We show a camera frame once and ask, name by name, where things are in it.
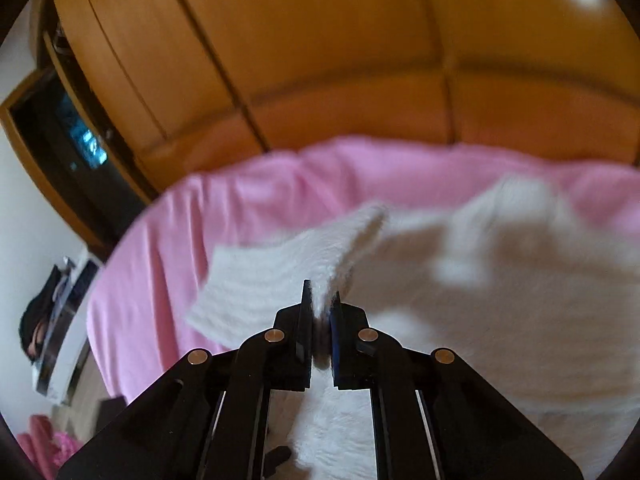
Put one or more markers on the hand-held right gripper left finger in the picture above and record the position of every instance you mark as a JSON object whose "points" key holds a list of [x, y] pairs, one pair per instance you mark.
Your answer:
{"points": [[302, 340]]}

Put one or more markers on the wooden wardrobe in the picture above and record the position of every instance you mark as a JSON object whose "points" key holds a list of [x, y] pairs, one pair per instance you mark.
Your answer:
{"points": [[325, 35]]}

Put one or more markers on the dark object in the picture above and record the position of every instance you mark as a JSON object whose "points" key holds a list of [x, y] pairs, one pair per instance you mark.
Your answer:
{"points": [[35, 325]]}

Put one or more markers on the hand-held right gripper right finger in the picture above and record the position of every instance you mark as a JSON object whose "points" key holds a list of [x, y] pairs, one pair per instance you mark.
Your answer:
{"points": [[339, 355]]}

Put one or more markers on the pink blanket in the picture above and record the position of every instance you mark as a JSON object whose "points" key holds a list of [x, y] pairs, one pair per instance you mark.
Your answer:
{"points": [[165, 240]]}

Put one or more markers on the pink cloth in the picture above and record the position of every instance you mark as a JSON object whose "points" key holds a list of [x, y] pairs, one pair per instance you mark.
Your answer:
{"points": [[45, 450]]}

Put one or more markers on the white knit sweater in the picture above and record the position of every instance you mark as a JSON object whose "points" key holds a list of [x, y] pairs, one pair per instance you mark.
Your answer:
{"points": [[450, 335]]}

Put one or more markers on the white appliance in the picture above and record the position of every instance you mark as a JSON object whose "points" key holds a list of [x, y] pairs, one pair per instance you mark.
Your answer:
{"points": [[70, 345]]}

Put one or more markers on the dark door with glass pane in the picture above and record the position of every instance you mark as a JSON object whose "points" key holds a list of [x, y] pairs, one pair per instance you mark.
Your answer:
{"points": [[60, 145]]}

